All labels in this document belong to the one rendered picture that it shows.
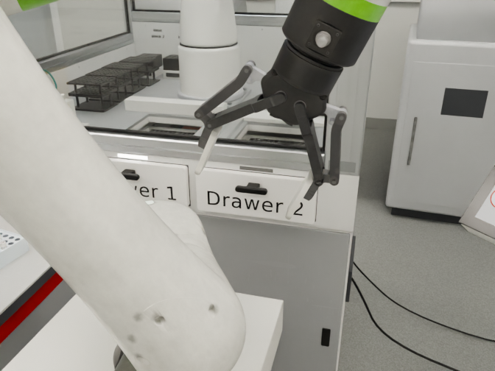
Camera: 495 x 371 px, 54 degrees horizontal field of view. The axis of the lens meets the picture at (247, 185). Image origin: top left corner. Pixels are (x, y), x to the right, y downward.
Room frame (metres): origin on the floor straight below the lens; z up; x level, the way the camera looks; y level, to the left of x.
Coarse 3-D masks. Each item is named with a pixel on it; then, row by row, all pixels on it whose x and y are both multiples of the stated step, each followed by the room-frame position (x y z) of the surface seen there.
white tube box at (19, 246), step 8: (0, 232) 0.99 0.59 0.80; (8, 232) 0.98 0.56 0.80; (8, 240) 0.95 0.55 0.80; (16, 240) 0.96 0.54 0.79; (24, 240) 0.96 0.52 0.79; (0, 248) 0.92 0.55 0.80; (8, 248) 0.92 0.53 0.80; (16, 248) 0.93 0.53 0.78; (24, 248) 0.95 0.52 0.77; (0, 256) 0.89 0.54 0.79; (8, 256) 0.91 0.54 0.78; (16, 256) 0.93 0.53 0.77; (0, 264) 0.89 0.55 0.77
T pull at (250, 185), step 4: (248, 184) 1.01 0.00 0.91; (252, 184) 1.01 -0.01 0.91; (256, 184) 1.01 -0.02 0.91; (236, 188) 0.99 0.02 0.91; (240, 188) 0.99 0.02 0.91; (244, 188) 0.99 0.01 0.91; (248, 188) 0.99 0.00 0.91; (252, 188) 0.98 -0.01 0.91; (256, 188) 0.98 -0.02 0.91; (260, 188) 0.98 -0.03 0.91; (264, 188) 0.98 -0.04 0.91; (240, 192) 0.99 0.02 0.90; (244, 192) 0.99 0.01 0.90; (248, 192) 0.98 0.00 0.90; (252, 192) 0.98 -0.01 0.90; (256, 192) 0.98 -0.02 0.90; (260, 192) 0.98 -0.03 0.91; (264, 192) 0.98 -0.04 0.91
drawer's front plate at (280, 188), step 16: (208, 176) 1.05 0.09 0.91; (224, 176) 1.04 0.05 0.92; (240, 176) 1.03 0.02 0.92; (256, 176) 1.02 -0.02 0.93; (272, 176) 1.02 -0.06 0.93; (288, 176) 1.02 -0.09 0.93; (224, 192) 1.04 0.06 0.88; (272, 192) 1.01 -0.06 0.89; (288, 192) 1.00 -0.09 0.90; (208, 208) 1.05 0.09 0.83; (224, 208) 1.04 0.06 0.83; (240, 208) 1.03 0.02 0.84; (272, 208) 1.01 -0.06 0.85; (304, 208) 0.99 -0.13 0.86
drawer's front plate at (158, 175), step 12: (120, 168) 1.10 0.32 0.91; (132, 168) 1.10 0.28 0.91; (144, 168) 1.09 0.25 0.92; (156, 168) 1.08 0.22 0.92; (168, 168) 1.07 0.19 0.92; (180, 168) 1.06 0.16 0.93; (132, 180) 1.10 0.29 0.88; (144, 180) 1.09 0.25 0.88; (156, 180) 1.08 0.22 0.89; (168, 180) 1.07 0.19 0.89; (180, 180) 1.06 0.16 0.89; (144, 192) 1.09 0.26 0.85; (156, 192) 1.08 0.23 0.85; (168, 192) 1.07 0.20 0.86; (180, 192) 1.06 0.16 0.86
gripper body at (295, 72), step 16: (288, 48) 0.55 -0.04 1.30; (288, 64) 0.54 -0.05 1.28; (304, 64) 0.53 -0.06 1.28; (320, 64) 0.53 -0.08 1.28; (272, 80) 0.56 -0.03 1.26; (288, 80) 0.54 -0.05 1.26; (304, 80) 0.53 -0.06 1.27; (320, 80) 0.53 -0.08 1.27; (336, 80) 0.55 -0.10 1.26; (288, 96) 0.56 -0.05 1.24; (304, 96) 0.56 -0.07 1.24; (320, 96) 0.56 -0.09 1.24; (272, 112) 0.57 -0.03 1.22; (288, 112) 0.56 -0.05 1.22; (320, 112) 0.55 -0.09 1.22
